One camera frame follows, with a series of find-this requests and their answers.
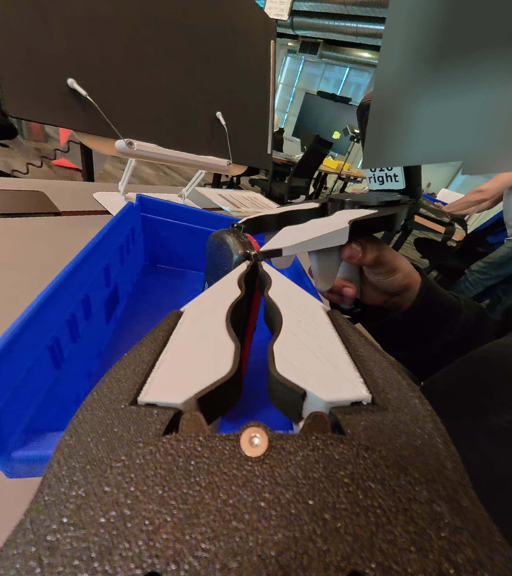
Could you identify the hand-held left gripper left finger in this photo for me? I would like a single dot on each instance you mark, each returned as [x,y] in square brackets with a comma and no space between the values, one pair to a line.
[193,355]

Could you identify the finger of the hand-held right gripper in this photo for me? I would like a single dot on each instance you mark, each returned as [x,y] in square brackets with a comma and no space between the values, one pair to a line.
[310,234]
[283,219]

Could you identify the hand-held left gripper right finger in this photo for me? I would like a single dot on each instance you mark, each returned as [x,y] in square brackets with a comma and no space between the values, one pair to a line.
[319,355]

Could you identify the red handheld game toy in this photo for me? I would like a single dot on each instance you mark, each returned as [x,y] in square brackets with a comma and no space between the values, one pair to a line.
[224,256]

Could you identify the blue plastic bin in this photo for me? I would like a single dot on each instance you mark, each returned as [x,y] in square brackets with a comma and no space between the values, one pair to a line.
[103,315]

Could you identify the person's right forearm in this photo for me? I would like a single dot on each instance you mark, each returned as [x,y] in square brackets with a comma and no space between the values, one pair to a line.
[440,324]

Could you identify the person's right hand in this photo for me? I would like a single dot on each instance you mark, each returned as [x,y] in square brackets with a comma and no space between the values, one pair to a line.
[386,279]

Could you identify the paper sheet in plastic sleeve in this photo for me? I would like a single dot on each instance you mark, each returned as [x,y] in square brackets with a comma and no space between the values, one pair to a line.
[238,198]

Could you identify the yellow plastic bin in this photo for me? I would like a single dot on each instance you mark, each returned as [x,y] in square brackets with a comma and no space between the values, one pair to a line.
[335,165]

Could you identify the large black monitor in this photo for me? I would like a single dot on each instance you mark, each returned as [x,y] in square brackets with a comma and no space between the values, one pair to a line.
[323,117]

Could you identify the white laptop stand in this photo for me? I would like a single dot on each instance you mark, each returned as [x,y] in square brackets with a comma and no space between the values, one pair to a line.
[170,155]

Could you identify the large black board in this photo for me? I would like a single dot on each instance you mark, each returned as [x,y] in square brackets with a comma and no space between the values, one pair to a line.
[148,67]

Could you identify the red floor marker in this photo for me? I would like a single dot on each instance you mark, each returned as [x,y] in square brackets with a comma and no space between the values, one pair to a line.
[64,148]

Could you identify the dark desk flap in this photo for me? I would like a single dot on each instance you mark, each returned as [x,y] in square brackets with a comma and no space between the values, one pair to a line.
[8,202]

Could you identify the camera on tripod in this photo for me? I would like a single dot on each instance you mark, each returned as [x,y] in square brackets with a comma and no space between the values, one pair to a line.
[350,132]

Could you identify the silver ventilation duct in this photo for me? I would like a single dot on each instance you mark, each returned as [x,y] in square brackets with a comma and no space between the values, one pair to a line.
[337,22]

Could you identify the white paper wall list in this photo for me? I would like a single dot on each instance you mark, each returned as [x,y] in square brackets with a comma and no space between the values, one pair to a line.
[278,9]

